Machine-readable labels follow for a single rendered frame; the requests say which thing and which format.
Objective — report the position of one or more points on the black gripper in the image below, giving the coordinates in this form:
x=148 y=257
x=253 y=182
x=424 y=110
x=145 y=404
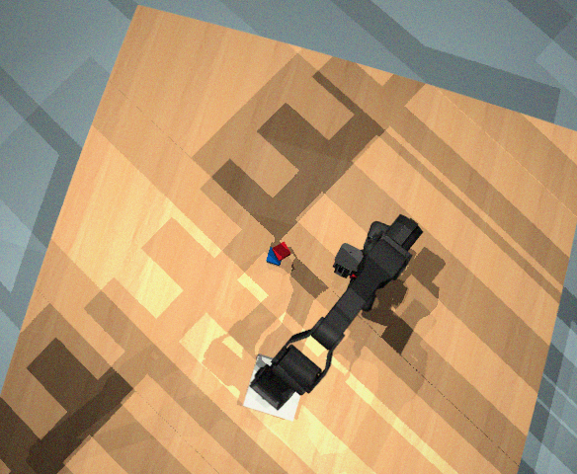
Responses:
x=376 y=227

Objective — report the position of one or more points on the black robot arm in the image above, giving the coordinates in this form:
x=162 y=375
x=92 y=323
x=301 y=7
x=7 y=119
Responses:
x=386 y=257

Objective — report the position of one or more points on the blue cube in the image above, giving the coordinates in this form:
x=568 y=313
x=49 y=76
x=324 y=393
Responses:
x=272 y=259

